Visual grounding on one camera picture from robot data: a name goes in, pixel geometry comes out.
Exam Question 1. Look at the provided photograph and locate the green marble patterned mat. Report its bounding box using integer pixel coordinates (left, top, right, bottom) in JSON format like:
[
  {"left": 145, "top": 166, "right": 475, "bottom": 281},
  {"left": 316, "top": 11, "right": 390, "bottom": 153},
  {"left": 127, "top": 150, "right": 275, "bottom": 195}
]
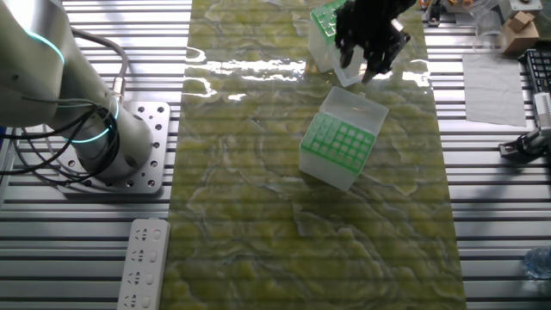
[{"left": 158, "top": 0, "right": 468, "bottom": 310}]

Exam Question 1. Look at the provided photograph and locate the white power strip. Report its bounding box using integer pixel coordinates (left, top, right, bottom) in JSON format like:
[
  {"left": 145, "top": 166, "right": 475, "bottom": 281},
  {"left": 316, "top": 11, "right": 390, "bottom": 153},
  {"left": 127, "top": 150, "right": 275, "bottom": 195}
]
[{"left": 115, "top": 218, "right": 172, "bottom": 310}]

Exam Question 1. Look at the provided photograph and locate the white paper sheet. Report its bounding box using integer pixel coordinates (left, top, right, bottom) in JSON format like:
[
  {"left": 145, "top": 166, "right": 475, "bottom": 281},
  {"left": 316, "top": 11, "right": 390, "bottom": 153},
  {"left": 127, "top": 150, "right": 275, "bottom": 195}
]
[{"left": 461, "top": 54, "right": 529, "bottom": 128}]

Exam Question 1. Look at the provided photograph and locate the brown cardboard box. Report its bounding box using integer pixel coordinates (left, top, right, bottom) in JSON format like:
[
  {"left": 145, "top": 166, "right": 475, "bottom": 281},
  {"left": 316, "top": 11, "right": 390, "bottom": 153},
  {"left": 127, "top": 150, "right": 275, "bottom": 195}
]
[{"left": 500, "top": 10, "right": 542, "bottom": 56}]

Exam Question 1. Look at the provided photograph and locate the grey metal device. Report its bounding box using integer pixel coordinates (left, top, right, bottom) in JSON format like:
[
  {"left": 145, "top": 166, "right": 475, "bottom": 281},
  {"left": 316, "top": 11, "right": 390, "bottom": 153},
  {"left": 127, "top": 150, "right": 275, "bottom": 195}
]
[{"left": 498, "top": 0, "right": 544, "bottom": 14}]

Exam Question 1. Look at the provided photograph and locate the clear tip box green rack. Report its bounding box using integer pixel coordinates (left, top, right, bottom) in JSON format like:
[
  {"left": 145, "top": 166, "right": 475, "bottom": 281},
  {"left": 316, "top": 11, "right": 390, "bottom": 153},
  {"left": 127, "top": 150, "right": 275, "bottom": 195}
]
[
  {"left": 299, "top": 85, "right": 391, "bottom": 192},
  {"left": 307, "top": 0, "right": 404, "bottom": 88}
]

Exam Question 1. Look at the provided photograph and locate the black keyboard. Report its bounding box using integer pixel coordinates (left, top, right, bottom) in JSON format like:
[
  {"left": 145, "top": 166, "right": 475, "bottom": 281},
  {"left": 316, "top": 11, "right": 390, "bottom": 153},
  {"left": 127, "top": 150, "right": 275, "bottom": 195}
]
[{"left": 523, "top": 47, "right": 551, "bottom": 95}]

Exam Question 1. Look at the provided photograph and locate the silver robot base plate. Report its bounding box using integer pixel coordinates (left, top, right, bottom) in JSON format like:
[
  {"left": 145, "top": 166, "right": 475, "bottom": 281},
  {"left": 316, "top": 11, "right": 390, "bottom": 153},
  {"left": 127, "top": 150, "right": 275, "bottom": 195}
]
[{"left": 58, "top": 101, "right": 172, "bottom": 195}]

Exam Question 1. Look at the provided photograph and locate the clear plastic container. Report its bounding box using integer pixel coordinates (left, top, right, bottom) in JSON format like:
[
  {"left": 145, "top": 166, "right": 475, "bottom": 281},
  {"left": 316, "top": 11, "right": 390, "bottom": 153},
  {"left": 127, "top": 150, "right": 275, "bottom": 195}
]
[{"left": 471, "top": 0, "right": 509, "bottom": 53}]

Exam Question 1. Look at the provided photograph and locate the clear water bottle blue cap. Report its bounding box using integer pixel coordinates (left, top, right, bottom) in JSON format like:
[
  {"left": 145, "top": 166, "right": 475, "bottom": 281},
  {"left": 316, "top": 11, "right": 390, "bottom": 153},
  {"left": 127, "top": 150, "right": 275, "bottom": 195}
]
[{"left": 523, "top": 246, "right": 551, "bottom": 280}]

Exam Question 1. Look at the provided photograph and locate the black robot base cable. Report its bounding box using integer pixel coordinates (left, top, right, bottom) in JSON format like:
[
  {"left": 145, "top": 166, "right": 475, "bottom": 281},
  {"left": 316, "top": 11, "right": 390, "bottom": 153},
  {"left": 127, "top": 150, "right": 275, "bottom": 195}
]
[{"left": 0, "top": 102, "right": 121, "bottom": 187}]

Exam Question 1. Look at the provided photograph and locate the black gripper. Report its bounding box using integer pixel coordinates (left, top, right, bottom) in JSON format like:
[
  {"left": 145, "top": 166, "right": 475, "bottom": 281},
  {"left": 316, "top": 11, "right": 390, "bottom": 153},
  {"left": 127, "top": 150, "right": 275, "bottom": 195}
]
[{"left": 334, "top": 0, "right": 418, "bottom": 85}]

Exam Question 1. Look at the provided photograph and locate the black metal bracket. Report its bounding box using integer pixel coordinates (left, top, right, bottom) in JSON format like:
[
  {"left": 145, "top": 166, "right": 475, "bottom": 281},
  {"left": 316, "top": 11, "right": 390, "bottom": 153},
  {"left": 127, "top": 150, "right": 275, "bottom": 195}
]
[{"left": 424, "top": 0, "right": 444, "bottom": 28}]

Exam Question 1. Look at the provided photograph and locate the grey cable metal connector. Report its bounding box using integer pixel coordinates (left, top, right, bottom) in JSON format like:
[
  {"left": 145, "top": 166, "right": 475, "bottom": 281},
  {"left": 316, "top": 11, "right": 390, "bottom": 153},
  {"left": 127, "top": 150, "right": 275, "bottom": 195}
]
[{"left": 66, "top": 26, "right": 130, "bottom": 107}]

